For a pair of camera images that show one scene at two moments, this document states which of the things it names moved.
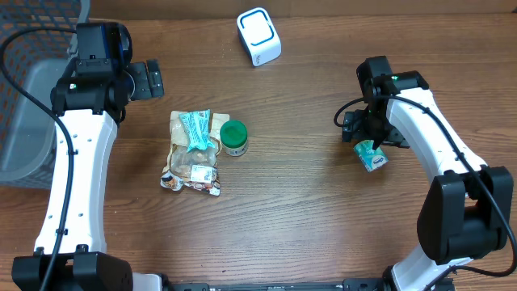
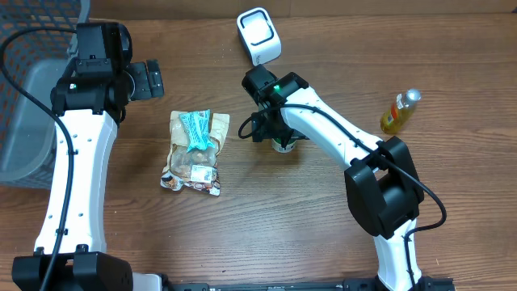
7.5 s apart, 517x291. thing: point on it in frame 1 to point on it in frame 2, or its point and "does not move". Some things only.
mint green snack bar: (198, 124) does not move
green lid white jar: (233, 136) to (276, 143)
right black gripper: (349, 126) to (269, 132)
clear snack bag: (197, 168) does not move
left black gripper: (148, 89) does not move
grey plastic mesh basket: (27, 130) does not move
